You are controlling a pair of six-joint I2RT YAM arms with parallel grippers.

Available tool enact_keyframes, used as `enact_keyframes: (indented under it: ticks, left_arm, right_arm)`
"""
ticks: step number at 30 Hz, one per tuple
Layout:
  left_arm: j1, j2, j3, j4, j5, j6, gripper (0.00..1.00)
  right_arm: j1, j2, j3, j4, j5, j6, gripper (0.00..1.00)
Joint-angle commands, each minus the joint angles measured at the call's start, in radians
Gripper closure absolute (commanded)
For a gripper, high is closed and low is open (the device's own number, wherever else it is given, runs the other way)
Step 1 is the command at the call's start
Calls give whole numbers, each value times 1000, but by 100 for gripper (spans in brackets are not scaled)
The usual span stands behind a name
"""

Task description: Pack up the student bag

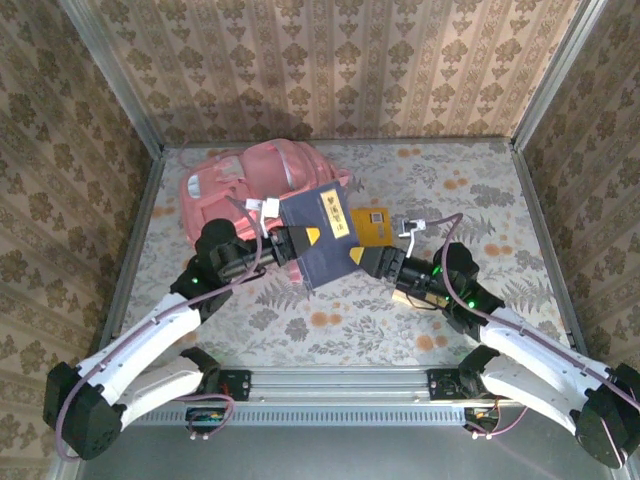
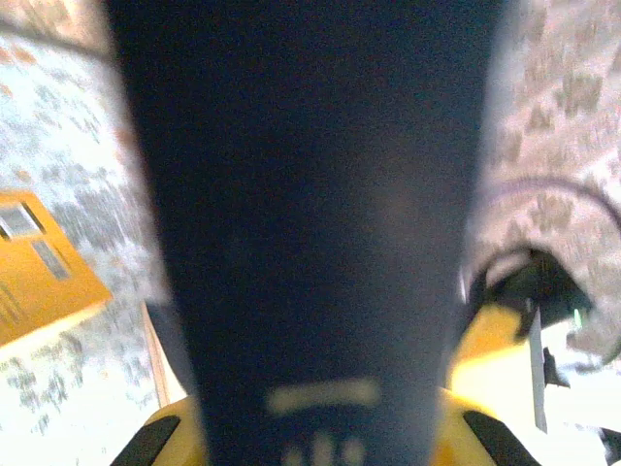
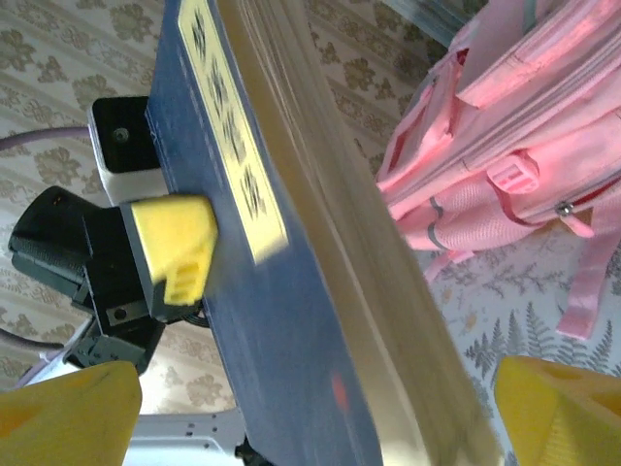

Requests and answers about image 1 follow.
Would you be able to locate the navy book with gold label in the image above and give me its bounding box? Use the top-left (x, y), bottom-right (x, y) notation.
top-left (391, 284), bottom-right (451, 314)
top-left (277, 182), bottom-right (364, 291)

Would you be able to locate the yellow paperback book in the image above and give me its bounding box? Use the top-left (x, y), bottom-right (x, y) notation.
top-left (349, 204), bottom-right (394, 247)

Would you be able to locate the pink school backpack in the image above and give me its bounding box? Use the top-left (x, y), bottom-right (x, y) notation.
top-left (177, 139), bottom-right (354, 286)

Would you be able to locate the floral table cloth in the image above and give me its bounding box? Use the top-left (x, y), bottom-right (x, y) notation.
top-left (113, 142), bottom-right (576, 367)

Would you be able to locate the grey metal panel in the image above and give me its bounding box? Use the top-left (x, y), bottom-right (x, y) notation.
top-left (47, 399), bottom-right (640, 480)

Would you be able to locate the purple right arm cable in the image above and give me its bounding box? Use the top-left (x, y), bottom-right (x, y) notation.
top-left (424, 212), bottom-right (640, 466)

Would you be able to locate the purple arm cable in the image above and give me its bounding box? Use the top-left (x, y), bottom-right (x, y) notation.
top-left (54, 194), bottom-right (269, 460)
top-left (424, 212), bottom-right (640, 466)

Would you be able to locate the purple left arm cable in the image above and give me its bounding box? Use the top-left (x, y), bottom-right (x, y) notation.
top-left (54, 194), bottom-right (269, 460)

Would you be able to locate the aluminium right side rail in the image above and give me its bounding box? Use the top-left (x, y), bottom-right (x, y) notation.
top-left (509, 142), bottom-right (591, 364)

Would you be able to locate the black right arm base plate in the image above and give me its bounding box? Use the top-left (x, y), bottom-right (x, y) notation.
top-left (427, 368), bottom-right (501, 402)

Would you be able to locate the aluminium back rail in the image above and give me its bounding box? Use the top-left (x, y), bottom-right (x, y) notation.
top-left (162, 135), bottom-right (516, 149)

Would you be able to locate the aluminium front frame rail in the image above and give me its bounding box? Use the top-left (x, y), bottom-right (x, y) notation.
top-left (129, 363), bottom-right (612, 402)

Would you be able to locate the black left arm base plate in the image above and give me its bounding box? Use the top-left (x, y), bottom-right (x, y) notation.
top-left (163, 368), bottom-right (252, 402)

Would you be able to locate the slotted grey cable duct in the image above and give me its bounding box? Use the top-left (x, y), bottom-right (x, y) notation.
top-left (124, 405), bottom-right (474, 427)

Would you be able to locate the aluminium left corner post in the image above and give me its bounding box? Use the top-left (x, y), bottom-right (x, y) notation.
top-left (58, 0), bottom-right (166, 157)

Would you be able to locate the aluminium corner post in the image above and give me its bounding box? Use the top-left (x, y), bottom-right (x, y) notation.
top-left (509, 0), bottom-right (609, 151)
top-left (58, 0), bottom-right (166, 157)

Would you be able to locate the aluminium right corner post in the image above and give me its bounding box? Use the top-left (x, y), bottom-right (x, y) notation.
top-left (509, 0), bottom-right (609, 151)

